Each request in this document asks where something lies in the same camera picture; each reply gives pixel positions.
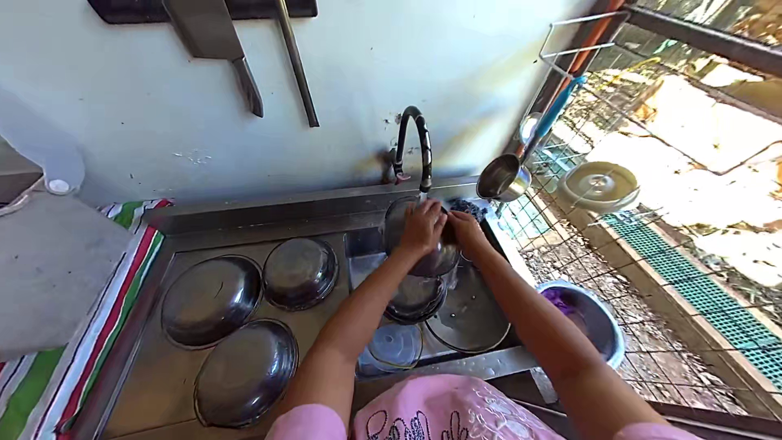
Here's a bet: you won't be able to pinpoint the black knife rack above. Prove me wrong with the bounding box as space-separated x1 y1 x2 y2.
87 0 319 25

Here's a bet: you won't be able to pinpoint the person's left forearm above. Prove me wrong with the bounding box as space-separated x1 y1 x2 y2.
269 246 424 440

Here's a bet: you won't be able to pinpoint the purple cloth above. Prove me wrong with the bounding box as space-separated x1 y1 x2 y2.
541 288 577 317

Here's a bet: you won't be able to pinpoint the person's body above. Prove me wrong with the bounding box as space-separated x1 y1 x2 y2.
353 374 567 440

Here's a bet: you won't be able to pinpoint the round beige lid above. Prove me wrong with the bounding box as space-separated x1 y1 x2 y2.
557 161 641 214

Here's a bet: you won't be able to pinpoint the person's right forearm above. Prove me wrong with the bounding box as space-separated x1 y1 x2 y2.
473 242 700 440

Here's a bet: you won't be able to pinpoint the stainless steel sink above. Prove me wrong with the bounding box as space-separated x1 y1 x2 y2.
94 176 560 440

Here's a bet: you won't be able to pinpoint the large round metal pan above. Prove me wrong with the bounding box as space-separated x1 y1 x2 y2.
425 249 512 354

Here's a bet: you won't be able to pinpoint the metal dipper with blue handle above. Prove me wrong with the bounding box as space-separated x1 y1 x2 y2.
476 76 587 203

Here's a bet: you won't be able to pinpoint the person's right hand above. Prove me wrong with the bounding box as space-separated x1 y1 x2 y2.
446 209 492 260

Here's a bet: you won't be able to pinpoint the metal cleaver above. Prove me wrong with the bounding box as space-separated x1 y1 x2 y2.
163 0 265 118

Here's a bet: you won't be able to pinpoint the shiny metal bowl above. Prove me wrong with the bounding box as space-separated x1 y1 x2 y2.
160 254 264 351
193 318 299 429
384 274 448 325
262 237 339 311

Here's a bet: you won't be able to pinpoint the striped cloth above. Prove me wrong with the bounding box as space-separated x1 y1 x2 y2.
0 198 174 440

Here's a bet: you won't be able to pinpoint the black scrubbing mesh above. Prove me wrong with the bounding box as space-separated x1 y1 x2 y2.
448 197 488 223

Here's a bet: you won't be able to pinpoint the clear round plastic lid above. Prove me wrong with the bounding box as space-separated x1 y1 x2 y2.
367 323 424 371

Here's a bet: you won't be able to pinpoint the person's left hand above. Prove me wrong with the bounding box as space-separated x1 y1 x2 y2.
400 198 448 257

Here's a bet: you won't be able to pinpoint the black flexible faucet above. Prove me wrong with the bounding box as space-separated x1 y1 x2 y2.
394 106 433 195

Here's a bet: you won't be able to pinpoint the grey metal appliance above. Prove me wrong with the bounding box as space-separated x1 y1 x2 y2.
0 136 134 363

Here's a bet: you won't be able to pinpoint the green plastic grate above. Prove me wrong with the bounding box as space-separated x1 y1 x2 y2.
602 209 782 392

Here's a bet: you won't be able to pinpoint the long thin metal knife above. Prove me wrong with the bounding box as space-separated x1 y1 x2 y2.
275 0 320 128

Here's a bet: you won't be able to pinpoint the dark round metal bowl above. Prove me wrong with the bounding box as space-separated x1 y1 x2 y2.
384 196 461 277

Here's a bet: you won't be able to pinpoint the wire mesh window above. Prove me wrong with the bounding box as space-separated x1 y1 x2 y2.
496 0 782 435

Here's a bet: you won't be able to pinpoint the white wire rack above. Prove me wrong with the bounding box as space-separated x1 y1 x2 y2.
539 10 630 78

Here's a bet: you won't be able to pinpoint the light blue plastic basin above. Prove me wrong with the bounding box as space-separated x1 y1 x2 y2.
536 280 626 370

